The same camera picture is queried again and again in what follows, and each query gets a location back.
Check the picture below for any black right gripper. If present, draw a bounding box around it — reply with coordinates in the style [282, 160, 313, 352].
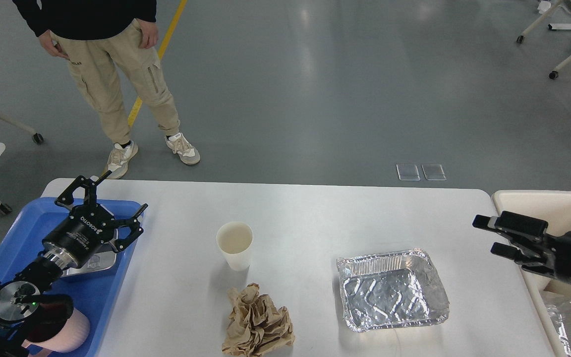
[473, 211, 571, 285]

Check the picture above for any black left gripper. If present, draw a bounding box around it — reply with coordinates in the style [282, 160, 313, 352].
[43, 171, 149, 268]

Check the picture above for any stainless steel rectangular dish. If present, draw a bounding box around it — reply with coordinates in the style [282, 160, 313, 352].
[60, 208, 119, 282]

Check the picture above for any pink ribbed mug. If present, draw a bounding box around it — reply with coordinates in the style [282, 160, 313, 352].
[22, 309, 90, 357]

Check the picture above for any aluminium foil tray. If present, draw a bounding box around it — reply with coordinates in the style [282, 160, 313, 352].
[336, 248, 450, 333]

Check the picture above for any white paper cup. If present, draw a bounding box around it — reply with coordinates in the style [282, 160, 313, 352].
[216, 221, 254, 271]

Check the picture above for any brown paper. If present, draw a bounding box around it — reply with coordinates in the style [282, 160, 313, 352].
[221, 283, 295, 357]

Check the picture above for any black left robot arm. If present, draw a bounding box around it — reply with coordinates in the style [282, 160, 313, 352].
[0, 174, 148, 357]

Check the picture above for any person's right hand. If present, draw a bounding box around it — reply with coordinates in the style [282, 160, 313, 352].
[38, 30, 69, 59]

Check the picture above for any person's left hand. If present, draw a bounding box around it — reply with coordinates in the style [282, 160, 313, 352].
[136, 18, 159, 49]

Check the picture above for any beige plastic bin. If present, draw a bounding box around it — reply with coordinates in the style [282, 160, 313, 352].
[492, 190, 571, 357]

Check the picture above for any blue plastic tray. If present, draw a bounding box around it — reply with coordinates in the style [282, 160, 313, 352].
[0, 197, 136, 357]

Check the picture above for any clear floor plate right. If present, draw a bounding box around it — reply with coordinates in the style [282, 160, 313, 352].
[421, 164, 447, 180]

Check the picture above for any clear floor plate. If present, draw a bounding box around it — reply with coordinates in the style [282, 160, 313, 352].
[396, 164, 421, 181]
[421, 164, 447, 180]

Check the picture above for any clear floor plate left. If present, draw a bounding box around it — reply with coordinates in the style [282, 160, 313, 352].
[396, 164, 421, 181]

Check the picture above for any white chair base right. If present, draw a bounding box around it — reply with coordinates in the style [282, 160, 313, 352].
[515, 0, 571, 80]

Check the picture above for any person in beige trousers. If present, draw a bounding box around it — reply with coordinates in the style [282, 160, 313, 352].
[14, 0, 200, 179]

